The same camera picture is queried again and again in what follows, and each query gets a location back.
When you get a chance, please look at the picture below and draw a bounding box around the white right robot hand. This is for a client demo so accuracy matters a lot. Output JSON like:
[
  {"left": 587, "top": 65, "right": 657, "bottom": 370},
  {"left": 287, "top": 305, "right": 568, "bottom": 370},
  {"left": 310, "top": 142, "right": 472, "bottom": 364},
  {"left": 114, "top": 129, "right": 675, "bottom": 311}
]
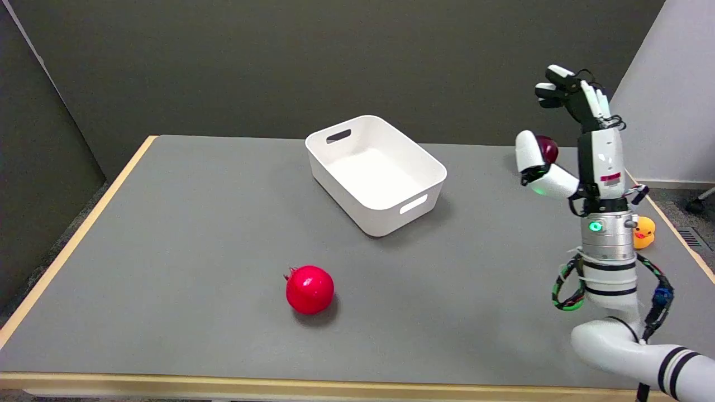
[{"left": 515, "top": 65, "right": 650, "bottom": 217}]

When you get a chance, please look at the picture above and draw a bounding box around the white plastic bin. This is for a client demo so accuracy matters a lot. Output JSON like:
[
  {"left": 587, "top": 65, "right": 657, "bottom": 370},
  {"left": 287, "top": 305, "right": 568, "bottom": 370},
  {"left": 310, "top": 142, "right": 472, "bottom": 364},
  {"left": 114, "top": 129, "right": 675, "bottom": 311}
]
[{"left": 305, "top": 115, "right": 447, "bottom": 237}]

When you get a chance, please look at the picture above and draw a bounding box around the red pomegranate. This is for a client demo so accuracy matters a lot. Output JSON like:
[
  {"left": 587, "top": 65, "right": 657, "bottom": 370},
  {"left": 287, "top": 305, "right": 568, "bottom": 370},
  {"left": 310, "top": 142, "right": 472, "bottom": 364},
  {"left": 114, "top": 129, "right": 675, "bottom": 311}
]
[{"left": 284, "top": 265, "right": 335, "bottom": 315}]

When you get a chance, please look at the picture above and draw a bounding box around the yellow rubber duck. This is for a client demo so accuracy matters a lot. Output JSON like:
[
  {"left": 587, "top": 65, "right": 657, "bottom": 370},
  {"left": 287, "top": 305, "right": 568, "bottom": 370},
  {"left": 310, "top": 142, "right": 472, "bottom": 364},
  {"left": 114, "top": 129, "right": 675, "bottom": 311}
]
[{"left": 633, "top": 217, "right": 656, "bottom": 250}]

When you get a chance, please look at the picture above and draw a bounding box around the dark red apple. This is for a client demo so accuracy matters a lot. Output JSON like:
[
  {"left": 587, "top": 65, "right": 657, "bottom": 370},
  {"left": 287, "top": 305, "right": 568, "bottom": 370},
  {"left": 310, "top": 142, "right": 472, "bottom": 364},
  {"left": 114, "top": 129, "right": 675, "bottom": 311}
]
[{"left": 535, "top": 135, "right": 559, "bottom": 165}]

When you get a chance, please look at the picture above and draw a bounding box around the green black cable loop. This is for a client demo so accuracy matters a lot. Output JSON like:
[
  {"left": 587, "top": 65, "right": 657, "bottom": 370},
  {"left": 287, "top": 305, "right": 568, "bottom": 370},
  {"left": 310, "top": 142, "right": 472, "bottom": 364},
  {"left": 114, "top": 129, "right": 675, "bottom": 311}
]
[{"left": 552, "top": 254, "right": 586, "bottom": 312}]

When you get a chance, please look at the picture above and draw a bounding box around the black chair caster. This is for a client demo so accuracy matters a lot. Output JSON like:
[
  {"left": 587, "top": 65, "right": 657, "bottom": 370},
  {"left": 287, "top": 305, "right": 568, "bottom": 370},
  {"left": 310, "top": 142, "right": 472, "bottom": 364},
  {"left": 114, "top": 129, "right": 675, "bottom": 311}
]
[{"left": 686, "top": 188, "right": 715, "bottom": 214}]

